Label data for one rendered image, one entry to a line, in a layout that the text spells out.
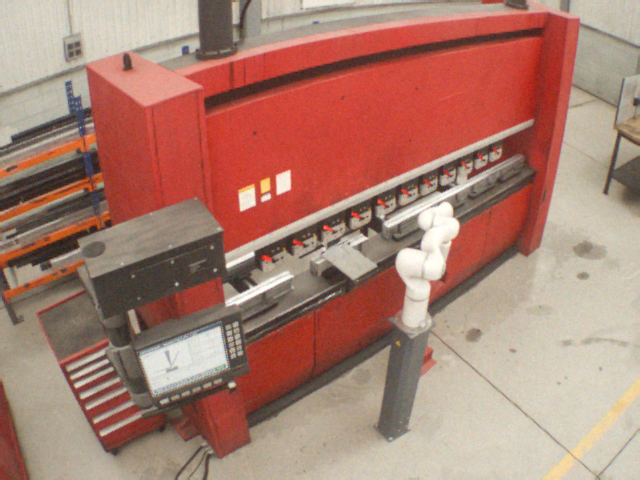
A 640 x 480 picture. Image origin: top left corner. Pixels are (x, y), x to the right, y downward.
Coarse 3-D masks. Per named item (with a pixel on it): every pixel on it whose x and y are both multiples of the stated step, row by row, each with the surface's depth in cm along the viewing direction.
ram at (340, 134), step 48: (480, 48) 334; (528, 48) 373; (288, 96) 257; (336, 96) 276; (384, 96) 298; (432, 96) 325; (480, 96) 358; (528, 96) 403; (240, 144) 253; (288, 144) 272; (336, 144) 293; (384, 144) 317; (432, 144) 347; (288, 192) 287; (336, 192) 310; (240, 240) 281
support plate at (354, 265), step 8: (344, 248) 336; (352, 248) 336; (328, 256) 331; (344, 256) 331; (352, 256) 331; (360, 256) 331; (336, 264) 325; (344, 264) 325; (352, 264) 325; (360, 264) 325; (368, 264) 325; (344, 272) 319; (352, 272) 319; (360, 272) 319
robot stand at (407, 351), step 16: (432, 320) 288; (400, 336) 287; (416, 336) 280; (400, 352) 292; (416, 352) 291; (400, 368) 297; (416, 368) 301; (400, 384) 305; (416, 384) 312; (384, 400) 325; (400, 400) 313; (384, 416) 332; (400, 416) 325; (384, 432) 340; (400, 432) 339
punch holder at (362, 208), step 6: (360, 204) 328; (366, 204) 331; (348, 210) 328; (354, 210) 327; (360, 210) 330; (366, 210) 334; (348, 216) 330; (366, 216) 336; (348, 222) 333; (354, 222) 331; (360, 222) 335; (366, 222) 339; (354, 228) 334
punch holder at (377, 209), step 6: (384, 192) 337; (390, 192) 341; (372, 198) 340; (378, 198) 336; (384, 198) 340; (390, 198) 343; (372, 204) 342; (378, 204) 339; (390, 204) 346; (372, 210) 345; (378, 210) 341; (384, 210) 345; (390, 210) 348; (378, 216) 343
